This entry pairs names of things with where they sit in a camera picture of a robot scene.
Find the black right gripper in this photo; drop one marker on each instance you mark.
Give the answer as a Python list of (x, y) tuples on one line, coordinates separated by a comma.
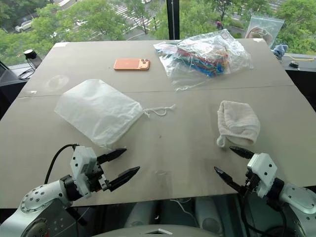
[(249, 184)]

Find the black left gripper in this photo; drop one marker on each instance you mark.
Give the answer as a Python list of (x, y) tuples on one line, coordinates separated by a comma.
[(95, 176)]

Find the white folded towel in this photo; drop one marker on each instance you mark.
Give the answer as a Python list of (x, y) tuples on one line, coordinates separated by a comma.
[(238, 124)]

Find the clear bag of colourful items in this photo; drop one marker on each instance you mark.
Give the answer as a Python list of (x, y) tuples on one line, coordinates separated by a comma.
[(205, 58)]

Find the clear zip bag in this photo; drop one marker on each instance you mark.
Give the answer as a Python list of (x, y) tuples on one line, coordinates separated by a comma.
[(264, 30)]

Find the orange smartphone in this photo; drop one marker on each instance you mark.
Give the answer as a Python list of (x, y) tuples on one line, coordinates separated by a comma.
[(131, 64)]

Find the small black box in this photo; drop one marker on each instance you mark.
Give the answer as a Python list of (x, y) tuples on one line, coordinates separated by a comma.
[(293, 64)]

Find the blue crumpled cloth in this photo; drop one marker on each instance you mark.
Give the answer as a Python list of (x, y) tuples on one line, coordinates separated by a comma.
[(279, 50)]

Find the black desk lamp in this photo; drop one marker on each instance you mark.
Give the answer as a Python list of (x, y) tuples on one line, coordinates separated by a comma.
[(30, 61)]

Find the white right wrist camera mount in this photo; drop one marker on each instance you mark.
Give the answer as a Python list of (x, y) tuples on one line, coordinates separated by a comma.
[(263, 172)]

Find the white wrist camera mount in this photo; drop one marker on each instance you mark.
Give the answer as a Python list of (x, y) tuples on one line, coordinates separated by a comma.
[(82, 168), (263, 172)]

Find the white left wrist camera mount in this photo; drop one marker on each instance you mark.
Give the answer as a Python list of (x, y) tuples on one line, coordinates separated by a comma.
[(82, 168)]

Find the black window frame post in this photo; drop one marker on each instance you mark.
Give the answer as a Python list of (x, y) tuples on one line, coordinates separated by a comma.
[(172, 19)]

